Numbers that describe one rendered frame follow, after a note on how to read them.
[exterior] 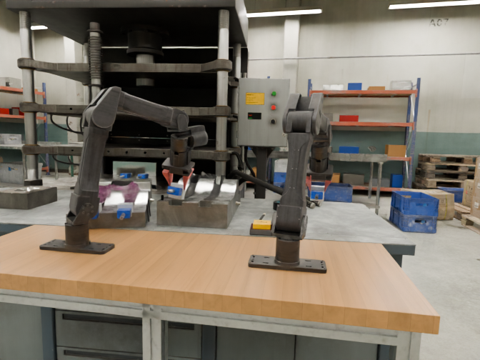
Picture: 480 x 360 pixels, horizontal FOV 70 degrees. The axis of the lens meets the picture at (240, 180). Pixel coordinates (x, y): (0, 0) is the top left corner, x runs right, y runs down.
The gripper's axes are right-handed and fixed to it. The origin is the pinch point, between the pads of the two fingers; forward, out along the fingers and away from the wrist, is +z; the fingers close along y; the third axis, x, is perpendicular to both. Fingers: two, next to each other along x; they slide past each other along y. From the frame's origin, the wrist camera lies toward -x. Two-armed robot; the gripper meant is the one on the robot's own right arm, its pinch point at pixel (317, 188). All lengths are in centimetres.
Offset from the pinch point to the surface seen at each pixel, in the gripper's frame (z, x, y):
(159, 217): 1, 23, 55
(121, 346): 45, 50, 70
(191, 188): 7, -3, 53
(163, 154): 20, -53, 92
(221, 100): -8, -66, 56
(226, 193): 7.0, -1.9, 37.1
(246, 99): -3, -80, 45
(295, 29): 76, -661, 77
